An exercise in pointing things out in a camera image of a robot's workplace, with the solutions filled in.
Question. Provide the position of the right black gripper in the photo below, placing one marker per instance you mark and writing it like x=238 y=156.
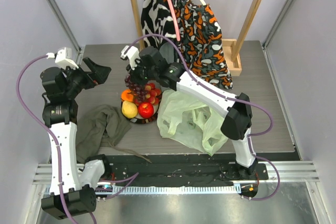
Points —
x=140 y=74

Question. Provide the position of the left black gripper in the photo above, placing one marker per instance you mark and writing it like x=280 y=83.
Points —
x=98 y=73

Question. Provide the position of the dark red fake grapes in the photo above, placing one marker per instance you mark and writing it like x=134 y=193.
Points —
x=138 y=91

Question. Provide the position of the orange fake fruit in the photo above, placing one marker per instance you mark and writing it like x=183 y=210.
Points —
x=127 y=95

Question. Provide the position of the red fake apple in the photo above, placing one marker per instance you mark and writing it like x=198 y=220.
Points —
x=145 y=110

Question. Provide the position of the yellow fake fruit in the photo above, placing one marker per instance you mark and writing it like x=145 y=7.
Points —
x=129 y=109

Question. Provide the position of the avocado print plastic bag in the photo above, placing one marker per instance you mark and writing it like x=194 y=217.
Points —
x=187 y=120

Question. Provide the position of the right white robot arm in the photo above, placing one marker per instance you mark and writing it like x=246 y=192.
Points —
x=235 y=111

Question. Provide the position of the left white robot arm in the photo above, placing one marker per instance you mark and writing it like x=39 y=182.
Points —
x=71 y=193

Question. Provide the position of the black white zebra garment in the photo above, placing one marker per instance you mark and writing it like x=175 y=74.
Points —
x=156 y=18

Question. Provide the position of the olive green cloth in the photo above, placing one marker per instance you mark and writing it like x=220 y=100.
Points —
x=103 y=124

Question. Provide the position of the orange grey patterned garment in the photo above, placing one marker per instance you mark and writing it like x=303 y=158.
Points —
x=201 y=43

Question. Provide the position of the wooden clothes rack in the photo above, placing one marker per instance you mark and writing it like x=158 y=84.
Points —
x=231 y=48

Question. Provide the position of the pink clothes hanger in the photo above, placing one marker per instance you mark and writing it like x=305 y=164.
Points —
x=177 y=32

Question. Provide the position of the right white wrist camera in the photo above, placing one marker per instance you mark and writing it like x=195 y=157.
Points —
x=130 y=53

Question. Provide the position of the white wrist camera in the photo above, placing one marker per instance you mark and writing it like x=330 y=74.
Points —
x=63 y=58
x=130 y=53

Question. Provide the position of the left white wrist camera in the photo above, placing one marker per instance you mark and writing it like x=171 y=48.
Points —
x=63 y=58

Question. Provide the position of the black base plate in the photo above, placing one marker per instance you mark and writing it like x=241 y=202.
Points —
x=178 y=170

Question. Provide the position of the white slotted cable duct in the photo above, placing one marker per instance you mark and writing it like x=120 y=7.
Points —
x=235 y=189

